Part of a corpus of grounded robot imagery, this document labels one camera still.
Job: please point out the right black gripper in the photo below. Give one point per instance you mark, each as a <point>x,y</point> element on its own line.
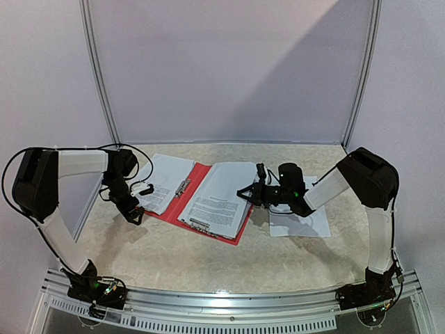
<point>258,193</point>

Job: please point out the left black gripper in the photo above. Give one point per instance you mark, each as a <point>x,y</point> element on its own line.
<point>124,209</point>

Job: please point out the printed paper sheet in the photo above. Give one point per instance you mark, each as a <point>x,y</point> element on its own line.
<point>242,226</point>
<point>215,201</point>
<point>168,173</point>

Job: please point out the red file folder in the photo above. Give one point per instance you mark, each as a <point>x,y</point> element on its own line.
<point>177,205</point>

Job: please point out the stack of printed papers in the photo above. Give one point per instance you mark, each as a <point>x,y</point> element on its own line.
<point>284,223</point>

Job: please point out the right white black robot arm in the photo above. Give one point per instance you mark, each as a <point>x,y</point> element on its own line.
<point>373,180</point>

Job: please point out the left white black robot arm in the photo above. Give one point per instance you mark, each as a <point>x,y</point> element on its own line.
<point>39,193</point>

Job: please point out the metal clip folder spine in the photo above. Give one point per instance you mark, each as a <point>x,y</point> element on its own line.
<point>182,187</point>

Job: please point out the metal clip top of folder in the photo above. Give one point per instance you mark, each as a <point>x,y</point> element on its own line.
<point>199,227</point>

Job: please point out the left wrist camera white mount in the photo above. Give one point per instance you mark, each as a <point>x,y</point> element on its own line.
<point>142,189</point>

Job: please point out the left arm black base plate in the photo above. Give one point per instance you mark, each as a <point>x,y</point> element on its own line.
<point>89,287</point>

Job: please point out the aluminium front rail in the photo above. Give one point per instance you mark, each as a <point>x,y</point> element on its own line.
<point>158,311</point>

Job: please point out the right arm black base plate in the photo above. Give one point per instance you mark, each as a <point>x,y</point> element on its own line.
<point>355,296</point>

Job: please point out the left aluminium frame post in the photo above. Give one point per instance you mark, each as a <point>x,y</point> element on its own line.
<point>92,49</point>

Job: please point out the aluminium frame post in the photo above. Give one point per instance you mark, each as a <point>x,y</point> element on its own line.
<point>92,49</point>
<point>369,49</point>

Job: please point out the right aluminium frame post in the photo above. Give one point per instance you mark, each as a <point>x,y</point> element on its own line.
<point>369,49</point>

